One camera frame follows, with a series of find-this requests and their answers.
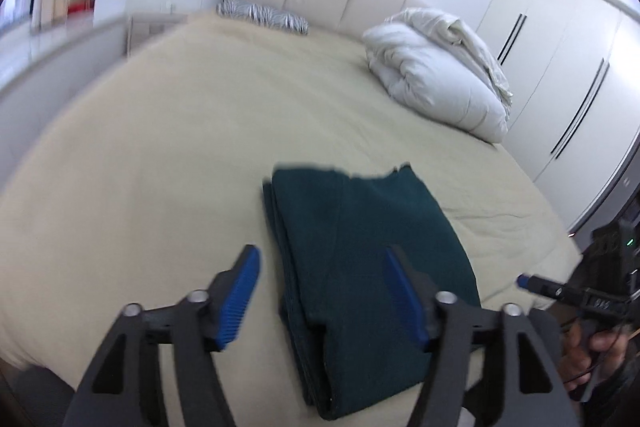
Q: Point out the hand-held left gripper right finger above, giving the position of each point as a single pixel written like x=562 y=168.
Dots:
x=405 y=302

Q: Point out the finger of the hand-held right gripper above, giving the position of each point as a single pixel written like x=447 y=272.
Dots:
x=547 y=289

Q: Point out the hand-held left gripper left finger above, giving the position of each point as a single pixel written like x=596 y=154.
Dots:
x=240 y=297

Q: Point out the dark green knit garment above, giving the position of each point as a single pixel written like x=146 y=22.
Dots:
x=360 y=232

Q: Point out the person's right hand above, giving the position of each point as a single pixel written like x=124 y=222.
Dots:
x=585 y=357

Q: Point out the bed with beige sheet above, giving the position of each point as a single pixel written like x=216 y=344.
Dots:
x=200 y=132

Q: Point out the white wardrobe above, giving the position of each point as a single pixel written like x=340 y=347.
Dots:
x=560 y=57

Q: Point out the white duvet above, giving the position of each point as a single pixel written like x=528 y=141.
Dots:
x=430 y=72

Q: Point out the beige nightstand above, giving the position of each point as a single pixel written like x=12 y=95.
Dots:
x=155 y=32

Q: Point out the zebra striped pillow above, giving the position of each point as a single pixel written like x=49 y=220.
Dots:
x=265 y=14

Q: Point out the red box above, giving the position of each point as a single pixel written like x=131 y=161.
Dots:
x=80 y=7

